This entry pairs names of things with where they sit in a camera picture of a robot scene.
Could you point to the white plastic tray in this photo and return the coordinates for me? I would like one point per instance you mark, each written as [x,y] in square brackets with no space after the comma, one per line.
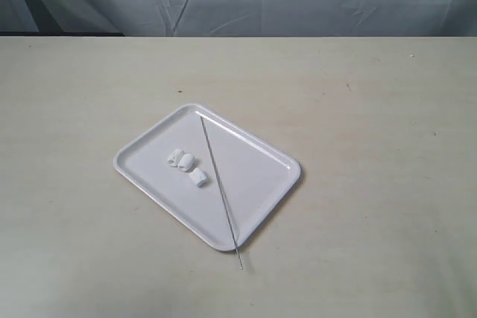
[255,175]

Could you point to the thin metal needle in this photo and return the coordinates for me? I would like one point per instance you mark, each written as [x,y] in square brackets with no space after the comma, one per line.
[222,193]

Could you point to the white marshmallow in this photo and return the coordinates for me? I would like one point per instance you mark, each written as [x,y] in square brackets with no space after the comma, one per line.
[186,163]
[198,177]
[175,157]

